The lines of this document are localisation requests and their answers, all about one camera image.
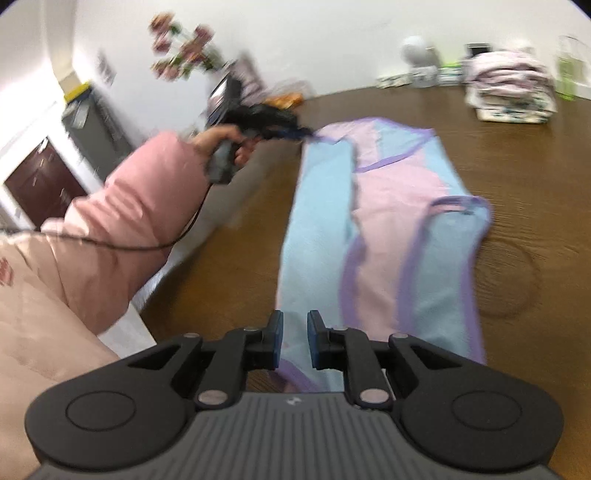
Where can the person's left forearm pink sleeve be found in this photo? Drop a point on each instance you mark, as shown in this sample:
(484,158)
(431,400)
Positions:
(138,198)

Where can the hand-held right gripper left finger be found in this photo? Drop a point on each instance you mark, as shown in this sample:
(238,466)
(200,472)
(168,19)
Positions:
(276,334)

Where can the person's left hand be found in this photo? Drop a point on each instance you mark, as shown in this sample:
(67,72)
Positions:
(217,134)

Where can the black small box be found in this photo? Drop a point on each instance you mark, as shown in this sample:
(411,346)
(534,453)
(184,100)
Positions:
(478,50)

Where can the folded green floral cloth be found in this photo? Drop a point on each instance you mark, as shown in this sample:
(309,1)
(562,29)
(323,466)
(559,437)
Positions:
(512,110)

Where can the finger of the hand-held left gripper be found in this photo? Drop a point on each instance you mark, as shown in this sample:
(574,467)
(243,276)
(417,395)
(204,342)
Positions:
(295,131)

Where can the pink blue purple garment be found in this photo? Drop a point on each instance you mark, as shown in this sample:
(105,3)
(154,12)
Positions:
(392,207)

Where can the white round robot speaker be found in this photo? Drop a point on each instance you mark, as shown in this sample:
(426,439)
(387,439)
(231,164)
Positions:
(418,57)

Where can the dried rose bouquet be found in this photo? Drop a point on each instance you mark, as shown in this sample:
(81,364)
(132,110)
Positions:
(184,48)

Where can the pink patterned vase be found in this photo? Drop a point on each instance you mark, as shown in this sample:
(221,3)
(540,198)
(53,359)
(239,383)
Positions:
(249,76)

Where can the person's pink jacket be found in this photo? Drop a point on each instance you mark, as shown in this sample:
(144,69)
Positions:
(41,360)

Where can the dark brown door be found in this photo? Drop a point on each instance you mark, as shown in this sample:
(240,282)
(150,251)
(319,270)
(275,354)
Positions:
(41,184)

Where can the green white small box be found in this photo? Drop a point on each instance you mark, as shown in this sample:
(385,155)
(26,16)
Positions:
(451,74)

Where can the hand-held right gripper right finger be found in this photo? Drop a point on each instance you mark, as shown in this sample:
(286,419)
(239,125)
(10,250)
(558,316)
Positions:
(315,337)

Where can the small white patterned cloth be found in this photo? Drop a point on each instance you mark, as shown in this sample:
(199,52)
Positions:
(392,80)

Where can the green spray bottle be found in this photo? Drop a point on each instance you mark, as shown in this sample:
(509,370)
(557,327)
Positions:
(568,74)

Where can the grey cabinet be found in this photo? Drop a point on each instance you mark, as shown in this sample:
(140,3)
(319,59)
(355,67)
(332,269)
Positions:
(97,134)

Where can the wall outlet plate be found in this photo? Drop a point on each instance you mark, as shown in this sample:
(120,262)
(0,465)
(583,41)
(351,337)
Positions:
(106,68)

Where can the folded pink floral clothes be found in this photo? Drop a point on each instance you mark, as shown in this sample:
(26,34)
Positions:
(505,71)

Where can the clear box of orange peels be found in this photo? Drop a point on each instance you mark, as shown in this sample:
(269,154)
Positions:
(286,98)

